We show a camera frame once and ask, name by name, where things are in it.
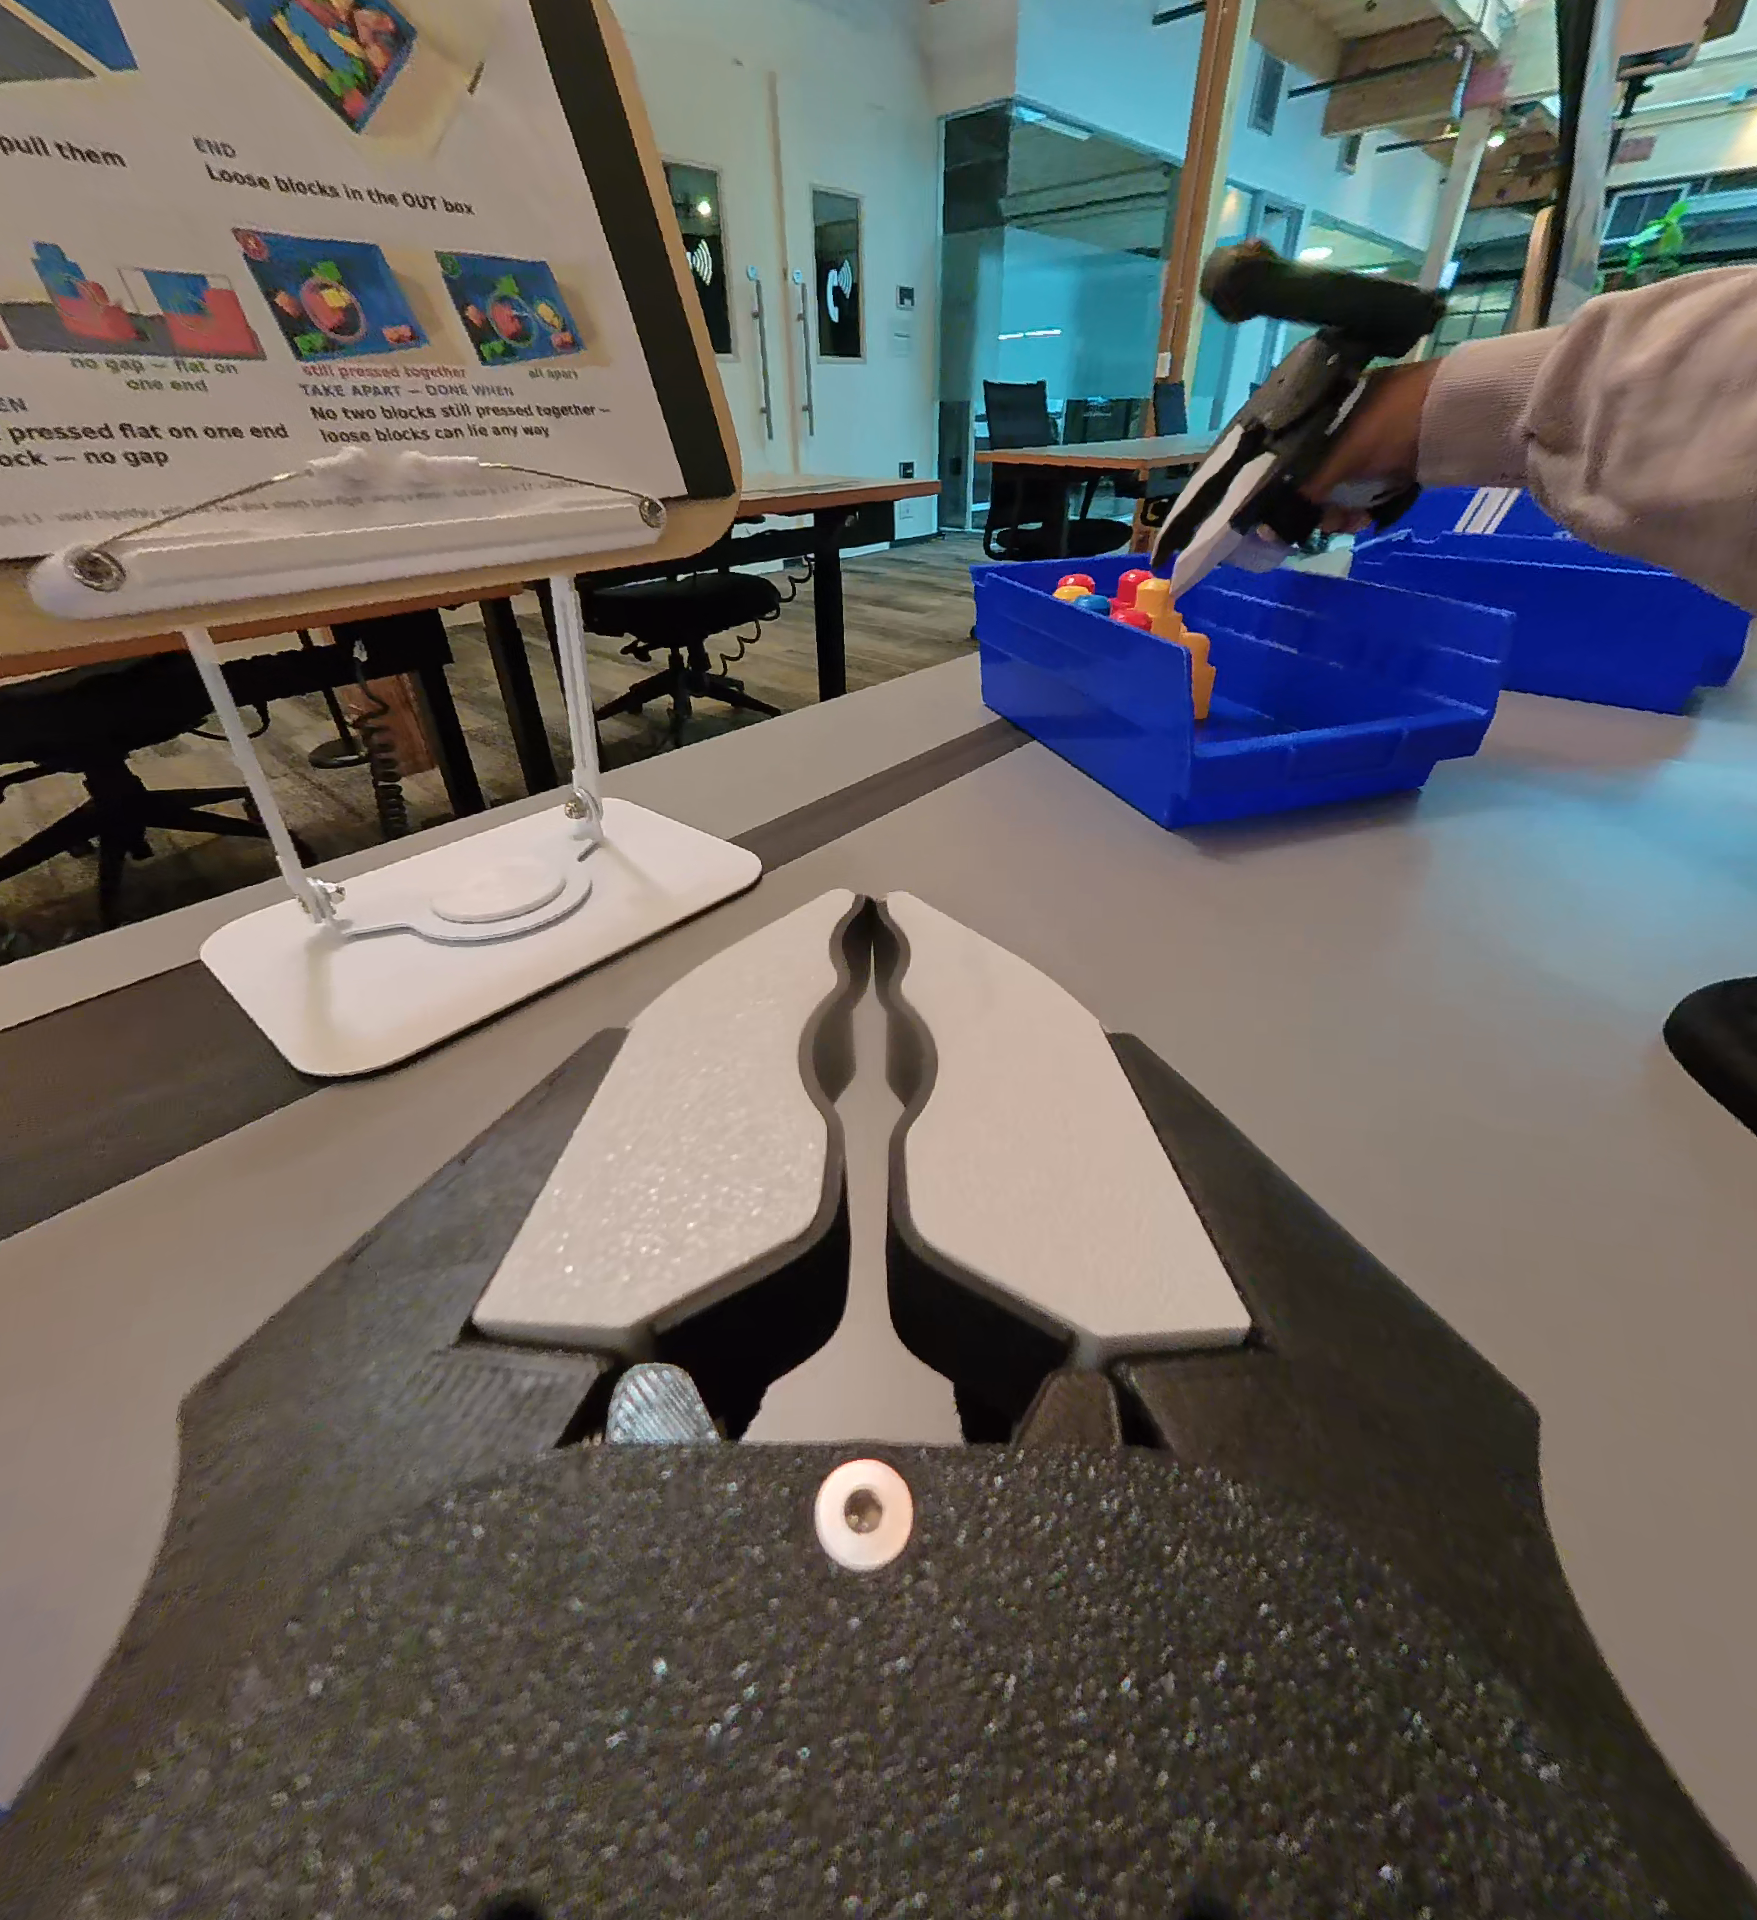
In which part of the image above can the person's right forearm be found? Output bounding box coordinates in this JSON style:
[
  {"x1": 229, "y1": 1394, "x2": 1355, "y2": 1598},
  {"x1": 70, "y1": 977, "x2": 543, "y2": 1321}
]
[{"x1": 1414, "y1": 248, "x2": 1757, "y2": 631}]

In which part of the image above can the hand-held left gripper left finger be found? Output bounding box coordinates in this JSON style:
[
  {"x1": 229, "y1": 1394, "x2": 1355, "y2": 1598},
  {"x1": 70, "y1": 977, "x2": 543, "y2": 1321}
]
[{"x1": 478, "y1": 887, "x2": 872, "y2": 1443}]

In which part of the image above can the green potted plant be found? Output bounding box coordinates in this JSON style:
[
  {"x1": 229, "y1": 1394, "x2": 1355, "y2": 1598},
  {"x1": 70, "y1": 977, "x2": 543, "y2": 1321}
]
[{"x1": 1623, "y1": 191, "x2": 1703, "y2": 285}]

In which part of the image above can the instruction sheet on white stand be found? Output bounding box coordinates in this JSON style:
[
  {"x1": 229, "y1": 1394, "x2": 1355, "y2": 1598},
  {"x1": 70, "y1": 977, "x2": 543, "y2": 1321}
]
[{"x1": 0, "y1": 0, "x2": 744, "y2": 661}]

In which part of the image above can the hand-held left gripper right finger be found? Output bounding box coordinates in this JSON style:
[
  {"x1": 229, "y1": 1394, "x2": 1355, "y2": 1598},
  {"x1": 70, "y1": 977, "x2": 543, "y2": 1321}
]
[{"x1": 872, "y1": 887, "x2": 1250, "y2": 1443}]

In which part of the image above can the pile of assembled block steps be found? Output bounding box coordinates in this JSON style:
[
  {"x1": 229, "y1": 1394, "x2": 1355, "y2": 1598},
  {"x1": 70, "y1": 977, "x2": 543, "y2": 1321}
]
[{"x1": 1052, "y1": 567, "x2": 1168, "y2": 631}]

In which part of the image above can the printed instruction sheet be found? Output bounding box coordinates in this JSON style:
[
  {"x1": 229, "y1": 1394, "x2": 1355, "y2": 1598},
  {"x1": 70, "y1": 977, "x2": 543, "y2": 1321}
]
[{"x1": 0, "y1": 0, "x2": 620, "y2": 574}]

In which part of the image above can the coiled black cable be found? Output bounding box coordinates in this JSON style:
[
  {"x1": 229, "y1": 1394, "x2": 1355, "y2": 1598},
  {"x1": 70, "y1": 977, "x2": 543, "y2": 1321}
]
[{"x1": 345, "y1": 657, "x2": 422, "y2": 843}]

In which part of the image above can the person's right hand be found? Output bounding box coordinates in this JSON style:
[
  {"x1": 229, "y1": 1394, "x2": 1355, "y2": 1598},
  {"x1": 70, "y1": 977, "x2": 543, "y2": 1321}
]
[{"x1": 1302, "y1": 358, "x2": 1447, "y2": 508}]

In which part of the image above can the black office chair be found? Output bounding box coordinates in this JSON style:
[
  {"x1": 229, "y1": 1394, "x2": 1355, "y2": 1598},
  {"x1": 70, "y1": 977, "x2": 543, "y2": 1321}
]
[
  {"x1": 980, "y1": 380, "x2": 1133, "y2": 562},
  {"x1": 580, "y1": 567, "x2": 818, "y2": 740},
  {"x1": 0, "y1": 643, "x2": 319, "y2": 941}
]

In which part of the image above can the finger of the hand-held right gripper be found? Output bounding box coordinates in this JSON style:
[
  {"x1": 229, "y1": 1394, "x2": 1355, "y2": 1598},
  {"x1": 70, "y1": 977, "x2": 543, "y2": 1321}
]
[
  {"x1": 1168, "y1": 508, "x2": 1325, "y2": 603},
  {"x1": 1144, "y1": 429, "x2": 1281, "y2": 567}
]

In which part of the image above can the wooden-top desk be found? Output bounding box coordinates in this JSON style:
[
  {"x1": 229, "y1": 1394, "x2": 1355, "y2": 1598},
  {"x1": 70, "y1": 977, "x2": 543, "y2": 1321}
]
[
  {"x1": 975, "y1": 433, "x2": 1227, "y2": 562},
  {"x1": 734, "y1": 469, "x2": 943, "y2": 706}
]

